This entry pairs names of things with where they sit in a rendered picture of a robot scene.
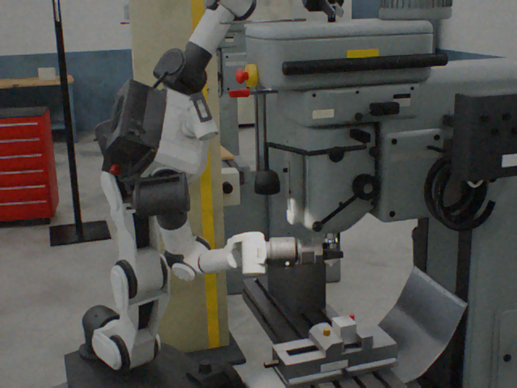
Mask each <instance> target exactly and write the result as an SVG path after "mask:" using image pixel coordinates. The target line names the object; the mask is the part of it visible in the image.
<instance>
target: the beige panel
mask: <svg viewBox="0 0 517 388"><path fill-rule="evenodd" d="M206 2H207V0H128V13H129V24H130V36H131V47H132V68H133V79H134V80H136V82H141V83H143V84H145V85H147V86H152V85H153V84H154V83H155V82H156V80H158V79H157V78H155V77H154V76H153V69H154V67H155V66H156V65H157V64H158V62H159V60H160V58H161V57H162V55H163V54H164V53H165V52H166V51H168V50H170V49H180V50H182V51H183V52H185V45H186V43H187V42H188V40H190V38H191V36H192V34H193V32H194V31H195V28H196V27H197V25H198V23H199V22H200V20H201V18H202V17H203V15H204V13H206V10H207V7H206V4H205V3H206ZM205 71H206V73H208V74H207V82H206V83H205V86H204V89H203V90H202V92H203V94H204V98H205V99H206V102H207V105H208V108H209V110H210V112H211V114H212V117H213V119H214V120H215V123H216V126H217V129H218V131H219V133H218V135H217V136H215V137H214V138H211V139H210V141H209V147H208V154H207V161H206V167H205V170H204V172H203V173H202V174H201V175H200V176H199V177H198V178H197V179H196V180H195V181H194V182H192V184H191V185H190V186H189V187H188V191H189V195H190V210H189V211H188V212H187V218H188V221H189V225H190V228H191V232H192V233H193V234H196V235H198V236H199V237H201V238H204V239H205V240H206V241H207V242H208V243H210V245H211V249H212V250H221V249H224V248H225V240H224V220H223V200H222V180H221V143H220V123H219V103H218V83H217V63H216V52H215V53H214V55H213V56H212V59H211V61H210V62H209V63H208V65H206V68H205ZM158 336H159V338H160V340H161V342H162V343H164V344H169V345H170V346H173V347H175V348H177V349H178V350H179V351H180V352H181V353H182V354H184V355H185V356H187V357H190V358H191V359H192V360H194V361H195V362H197V363H198V364H200V362H201V361H204V360H208V361H211V363H213V364H214V365H216V364H218V363H221V362H227V363H229V364H231V365H237V364H242V363H246V358H245V356H244V354H243V353H242V350H241V348H239V347H238V345H237V342H236V341H235V339H234V337H233V336H232V334H231V332H230V330H229V317H228V298H227V278H226V270H223V271H221V272H217V273H213V274H203V275H198V276H195V279H194V280H183V279H180V278H179V277H177V276H176V275H175V274H174V273H173V271H172V270H171V269H170V300H169V302H168V305H167V307H166V310H165V312H164V314H163V316H162V319H161V322H160V326H159V328H158Z"/></svg>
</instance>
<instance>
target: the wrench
mask: <svg viewBox="0 0 517 388"><path fill-rule="evenodd" d="M302 21H307V19H268V20H247V21H226V22H219V24H235V23H278V22H302Z"/></svg>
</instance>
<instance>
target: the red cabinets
mask: <svg viewBox="0 0 517 388"><path fill-rule="evenodd" d="M49 108H50V106H43V107H26V108H10V109H0V221H15V220H27V219H39V218H45V225H50V218H51V217H53V215H54V213H55V212H56V209H57V206H58V204H59V202H60V201H59V193H58V186H57V171H56V163H55V156H54V149H53V134H52V126H51V118H50V110H49Z"/></svg>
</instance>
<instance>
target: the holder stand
mask: <svg viewBox="0 0 517 388"><path fill-rule="evenodd" d="M267 286H268V292H269V293H270V294H271V295H274V296H275V298H276V299H277V300H279V301H280V302H281V303H282V304H283V305H285V306H286V307H287V308H288V309H290V310H291V311H292V312H293V313H295V315H298V314H301V313H304V312H309V311H312V310H319V309H323V308H326V263H325V262H323V266H314V264H313V265H301V263H298V260H297V262H296V266H295V267H294V268H287V269H285V268H272V267H271V266H270V264H268V265H267Z"/></svg>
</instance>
